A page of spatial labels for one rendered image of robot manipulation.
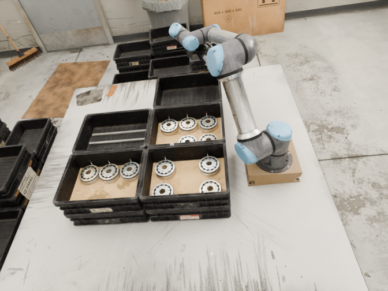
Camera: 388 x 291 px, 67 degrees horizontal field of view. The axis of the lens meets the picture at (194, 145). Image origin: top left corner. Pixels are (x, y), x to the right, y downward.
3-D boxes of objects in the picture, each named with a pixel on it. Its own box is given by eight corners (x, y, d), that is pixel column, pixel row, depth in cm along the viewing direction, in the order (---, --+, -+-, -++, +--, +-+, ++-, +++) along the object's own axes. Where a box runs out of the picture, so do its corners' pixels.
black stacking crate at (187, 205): (226, 156, 151) (225, 142, 143) (230, 207, 131) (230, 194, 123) (152, 162, 155) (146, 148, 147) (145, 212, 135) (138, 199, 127)
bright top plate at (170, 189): (174, 183, 138) (174, 182, 138) (171, 202, 132) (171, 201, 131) (154, 183, 140) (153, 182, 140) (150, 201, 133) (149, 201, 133)
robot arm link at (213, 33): (269, 32, 119) (213, 18, 157) (246, 40, 116) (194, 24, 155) (271, 59, 125) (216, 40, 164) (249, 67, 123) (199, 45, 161)
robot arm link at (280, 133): (294, 149, 139) (299, 130, 129) (271, 160, 136) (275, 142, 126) (278, 133, 146) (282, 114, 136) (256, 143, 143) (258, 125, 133)
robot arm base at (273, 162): (282, 144, 154) (285, 131, 147) (293, 167, 145) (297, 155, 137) (254, 149, 153) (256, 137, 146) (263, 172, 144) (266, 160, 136)
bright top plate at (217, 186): (219, 179, 137) (219, 178, 136) (223, 197, 130) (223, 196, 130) (198, 182, 137) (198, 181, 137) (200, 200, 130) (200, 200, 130)
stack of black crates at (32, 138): (38, 146, 273) (17, 120, 248) (68, 143, 271) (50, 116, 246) (22, 182, 247) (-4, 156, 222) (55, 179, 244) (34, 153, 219)
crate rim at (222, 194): (226, 144, 144) (226, 141, 142) (230, 196, 124) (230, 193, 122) (146, 150, 148) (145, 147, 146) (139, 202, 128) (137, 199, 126)
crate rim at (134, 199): (146, 150, 148) (145, 147, 146) (138, 202, 128) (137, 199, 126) (72, 156, 152) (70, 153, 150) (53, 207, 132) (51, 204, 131)
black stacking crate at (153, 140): (223, 117, 171) (222, 102, 162) (226, 156, 151) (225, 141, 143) (157, 123, 175) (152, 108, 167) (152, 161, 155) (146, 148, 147)
